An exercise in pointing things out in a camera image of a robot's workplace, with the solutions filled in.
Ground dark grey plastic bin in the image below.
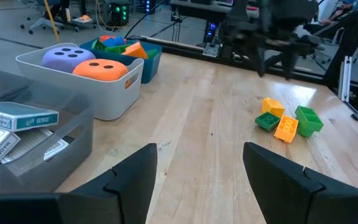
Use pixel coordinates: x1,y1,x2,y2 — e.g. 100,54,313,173
0,67,95,195

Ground large bright green toy brick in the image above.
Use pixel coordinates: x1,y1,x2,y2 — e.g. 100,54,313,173
294,105,324,138

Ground small green toy brick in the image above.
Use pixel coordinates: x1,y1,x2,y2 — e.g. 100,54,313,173
145,49,160,60

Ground blue toy brick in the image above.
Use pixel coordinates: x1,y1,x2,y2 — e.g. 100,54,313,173
103,36,126,48

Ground blue plastic bin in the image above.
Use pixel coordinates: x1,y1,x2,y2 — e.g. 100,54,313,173
79,37,163,84

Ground yellow toy brick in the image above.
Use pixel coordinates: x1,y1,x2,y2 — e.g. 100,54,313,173
260,96,286,118

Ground person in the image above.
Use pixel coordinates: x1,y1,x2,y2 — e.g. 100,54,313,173
303,0,358,32

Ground dark green toy brick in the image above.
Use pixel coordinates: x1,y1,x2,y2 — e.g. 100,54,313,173
254,111,282,132

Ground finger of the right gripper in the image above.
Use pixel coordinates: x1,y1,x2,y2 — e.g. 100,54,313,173
280,48,295,81
249,45,267,78

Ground red-orange toy brick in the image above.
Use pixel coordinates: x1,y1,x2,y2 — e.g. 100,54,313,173
99,34,117,43

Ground orange toy brick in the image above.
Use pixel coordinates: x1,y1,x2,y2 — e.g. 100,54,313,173
121,41,150,60

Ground long yellow-orange toy brick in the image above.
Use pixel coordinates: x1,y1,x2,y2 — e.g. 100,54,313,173
273,114,300,144

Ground computer tower blue lights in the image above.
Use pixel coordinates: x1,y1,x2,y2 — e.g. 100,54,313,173
203,20,221,43

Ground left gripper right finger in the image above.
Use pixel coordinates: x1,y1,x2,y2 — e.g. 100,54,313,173
242,141,344,224

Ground computer tower green lights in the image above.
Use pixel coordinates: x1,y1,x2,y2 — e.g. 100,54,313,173
108,1,131,27

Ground office chair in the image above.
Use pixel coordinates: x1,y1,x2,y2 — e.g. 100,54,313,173
19,0,65,34

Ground orange foam die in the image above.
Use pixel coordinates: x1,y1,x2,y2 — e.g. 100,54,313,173
72,58,133,90

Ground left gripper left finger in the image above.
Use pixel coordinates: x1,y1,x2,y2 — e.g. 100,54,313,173
57,142,158,224

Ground light grey plastic bin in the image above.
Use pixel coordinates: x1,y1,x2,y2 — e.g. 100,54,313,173
16,42,145,121

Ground purple foam die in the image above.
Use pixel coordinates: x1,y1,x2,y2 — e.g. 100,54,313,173
41,45,96,74

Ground yellow cable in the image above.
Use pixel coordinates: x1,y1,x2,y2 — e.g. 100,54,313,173
43,0,61,44

